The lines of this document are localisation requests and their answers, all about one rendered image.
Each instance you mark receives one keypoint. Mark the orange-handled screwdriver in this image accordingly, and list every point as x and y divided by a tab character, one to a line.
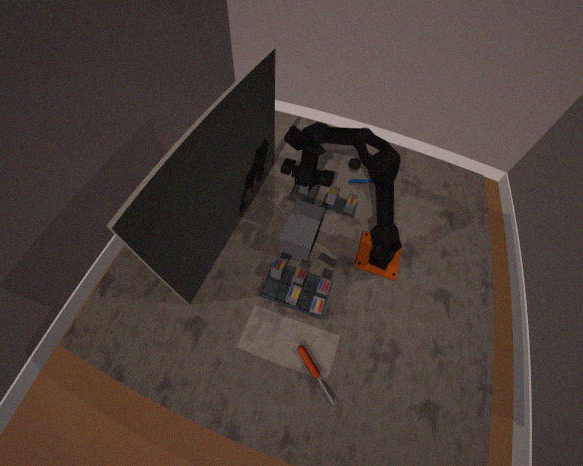
312	367

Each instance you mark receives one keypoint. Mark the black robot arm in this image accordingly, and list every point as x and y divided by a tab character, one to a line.
382	167

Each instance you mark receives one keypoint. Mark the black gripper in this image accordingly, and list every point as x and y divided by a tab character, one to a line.
323	177

